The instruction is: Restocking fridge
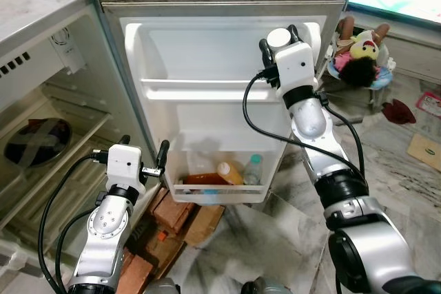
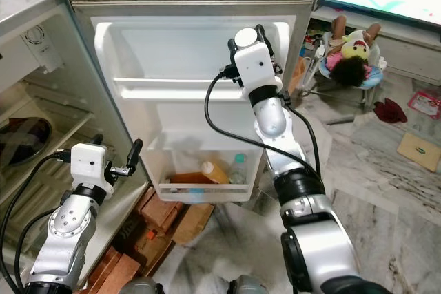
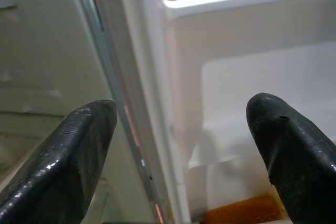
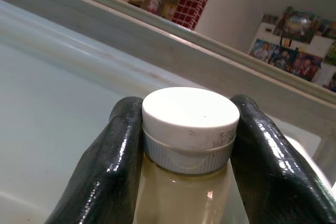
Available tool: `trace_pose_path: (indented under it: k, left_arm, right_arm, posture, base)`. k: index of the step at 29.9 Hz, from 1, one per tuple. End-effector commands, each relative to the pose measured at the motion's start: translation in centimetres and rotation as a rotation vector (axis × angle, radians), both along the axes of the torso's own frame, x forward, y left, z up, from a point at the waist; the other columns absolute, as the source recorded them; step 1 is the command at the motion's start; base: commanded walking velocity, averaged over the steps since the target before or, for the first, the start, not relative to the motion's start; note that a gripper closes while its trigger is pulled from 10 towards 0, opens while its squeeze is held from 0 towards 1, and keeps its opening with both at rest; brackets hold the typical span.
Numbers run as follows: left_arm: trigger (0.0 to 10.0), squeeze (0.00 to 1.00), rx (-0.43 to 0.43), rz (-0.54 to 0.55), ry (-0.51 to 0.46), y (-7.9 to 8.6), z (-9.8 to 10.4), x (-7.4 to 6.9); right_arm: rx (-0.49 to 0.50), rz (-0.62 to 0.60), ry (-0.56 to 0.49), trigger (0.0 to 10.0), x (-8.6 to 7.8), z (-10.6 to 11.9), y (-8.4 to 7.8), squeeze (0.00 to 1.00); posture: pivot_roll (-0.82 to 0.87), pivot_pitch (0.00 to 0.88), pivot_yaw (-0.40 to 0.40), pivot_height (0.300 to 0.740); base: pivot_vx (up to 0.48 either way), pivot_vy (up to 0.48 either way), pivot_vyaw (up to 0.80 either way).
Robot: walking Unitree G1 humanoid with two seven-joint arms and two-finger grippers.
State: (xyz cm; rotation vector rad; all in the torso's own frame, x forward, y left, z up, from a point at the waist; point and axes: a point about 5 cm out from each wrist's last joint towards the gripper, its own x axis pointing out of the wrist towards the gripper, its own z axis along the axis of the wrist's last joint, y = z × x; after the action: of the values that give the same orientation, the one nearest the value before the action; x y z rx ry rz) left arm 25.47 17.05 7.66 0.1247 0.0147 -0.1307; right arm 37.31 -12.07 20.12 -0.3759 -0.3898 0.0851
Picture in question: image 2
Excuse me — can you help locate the white fridge door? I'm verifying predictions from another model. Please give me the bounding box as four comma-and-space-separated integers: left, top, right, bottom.
69, 0, 319, 204

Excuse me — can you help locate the white fridge shelf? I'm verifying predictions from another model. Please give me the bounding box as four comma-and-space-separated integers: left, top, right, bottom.
0, 112, 94, 233

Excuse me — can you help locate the white fridge cabinet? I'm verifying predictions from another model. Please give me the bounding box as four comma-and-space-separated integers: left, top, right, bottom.
0, 0, 152, 288

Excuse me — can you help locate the white fridge thermostat housing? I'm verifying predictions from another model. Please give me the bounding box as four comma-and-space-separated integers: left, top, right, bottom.
22, 25, 58, 74

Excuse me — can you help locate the red clay brick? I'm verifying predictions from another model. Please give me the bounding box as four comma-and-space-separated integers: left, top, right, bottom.
134, 187, 180, 230
103, 229, 154, 274
83, 253, 133, 294

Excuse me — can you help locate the brown flat food packet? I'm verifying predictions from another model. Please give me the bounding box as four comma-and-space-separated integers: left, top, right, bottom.
169, 172, 211, 186

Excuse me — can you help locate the dark pot with lid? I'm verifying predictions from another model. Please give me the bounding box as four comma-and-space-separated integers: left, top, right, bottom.
0, 116, 54, 168

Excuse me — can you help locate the child with dark curly hair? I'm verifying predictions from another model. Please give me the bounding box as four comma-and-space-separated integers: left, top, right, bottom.
327, 15, 384, 88

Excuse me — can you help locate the white door bottle bin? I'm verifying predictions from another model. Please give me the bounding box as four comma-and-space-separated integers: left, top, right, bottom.
153, 169, 252, 204

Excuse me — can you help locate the orange juice bottle white cap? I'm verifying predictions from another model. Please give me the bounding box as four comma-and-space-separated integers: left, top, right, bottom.
200, 161, 225, 186

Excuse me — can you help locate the plain brown cardboard piece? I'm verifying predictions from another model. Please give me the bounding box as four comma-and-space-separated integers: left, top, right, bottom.
169, 201, 215, 247

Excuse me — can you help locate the blue baby bouncer seat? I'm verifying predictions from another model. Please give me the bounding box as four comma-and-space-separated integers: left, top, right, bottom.
317, 32, 388, 105

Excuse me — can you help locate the clear water bottle blue cap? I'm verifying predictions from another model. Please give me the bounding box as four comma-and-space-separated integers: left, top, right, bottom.
229, 154, 248, 185

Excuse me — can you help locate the grey left robot leg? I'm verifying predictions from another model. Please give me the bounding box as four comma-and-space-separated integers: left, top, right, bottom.
121, 277, 166, 294

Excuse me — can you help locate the grey robot leg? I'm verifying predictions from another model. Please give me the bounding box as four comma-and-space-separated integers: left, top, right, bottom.
227, 275, 278, 294
121, 277, 166, 294

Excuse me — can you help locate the dark red cloth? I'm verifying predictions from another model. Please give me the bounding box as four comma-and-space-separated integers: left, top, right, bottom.
373, 98, 409, 125

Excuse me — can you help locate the pink framed toy board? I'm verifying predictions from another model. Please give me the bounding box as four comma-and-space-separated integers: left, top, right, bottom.
407, 91, 441, 120

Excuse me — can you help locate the cardboard piece with green logo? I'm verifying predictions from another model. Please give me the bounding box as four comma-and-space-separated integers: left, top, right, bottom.
396, 132, 441, 172

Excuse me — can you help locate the grey right robot leg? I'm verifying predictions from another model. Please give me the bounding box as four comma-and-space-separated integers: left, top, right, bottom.
227, 275, 278, 294

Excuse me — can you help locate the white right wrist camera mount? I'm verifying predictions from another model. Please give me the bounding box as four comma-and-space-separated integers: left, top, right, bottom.
231, 28, 283, 92

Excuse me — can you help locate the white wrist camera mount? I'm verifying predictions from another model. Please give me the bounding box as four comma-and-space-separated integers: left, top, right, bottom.
72, 143, 112, 189
231, 28, 283, 92

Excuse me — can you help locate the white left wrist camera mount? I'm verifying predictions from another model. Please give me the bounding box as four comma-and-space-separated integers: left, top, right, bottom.
72, 143, 112, 189

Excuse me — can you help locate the long looping black arm cable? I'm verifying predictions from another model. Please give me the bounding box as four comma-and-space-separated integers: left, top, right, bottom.
204, 67, 321, 174
0, 155, 76, 294

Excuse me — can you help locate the white door shelf rail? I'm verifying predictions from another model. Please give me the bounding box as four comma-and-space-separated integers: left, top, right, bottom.
114, 76, 249, 101

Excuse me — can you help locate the short black arm cable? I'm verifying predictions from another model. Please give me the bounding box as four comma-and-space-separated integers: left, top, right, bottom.
14, 208, 56, 291
281, 91, 322, 171

